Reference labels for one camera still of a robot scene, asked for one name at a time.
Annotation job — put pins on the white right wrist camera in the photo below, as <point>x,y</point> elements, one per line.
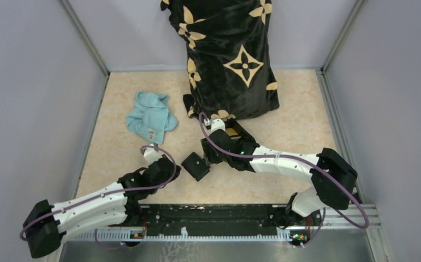
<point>214,124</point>

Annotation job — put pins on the black floral plush blanket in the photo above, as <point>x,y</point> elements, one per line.
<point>228,60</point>

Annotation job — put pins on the light blue cloth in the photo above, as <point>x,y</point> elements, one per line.
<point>151,118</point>

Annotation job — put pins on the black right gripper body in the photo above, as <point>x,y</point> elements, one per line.
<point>212,156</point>

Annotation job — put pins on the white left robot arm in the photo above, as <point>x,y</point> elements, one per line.
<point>48,226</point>

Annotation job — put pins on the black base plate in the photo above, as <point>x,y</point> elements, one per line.
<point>249,220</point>

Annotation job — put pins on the aluminium frame rail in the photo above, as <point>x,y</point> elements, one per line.
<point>348,219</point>

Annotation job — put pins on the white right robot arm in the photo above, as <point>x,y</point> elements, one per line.
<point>331,178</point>

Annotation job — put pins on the black plastic card box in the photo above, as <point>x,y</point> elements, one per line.
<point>244,135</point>

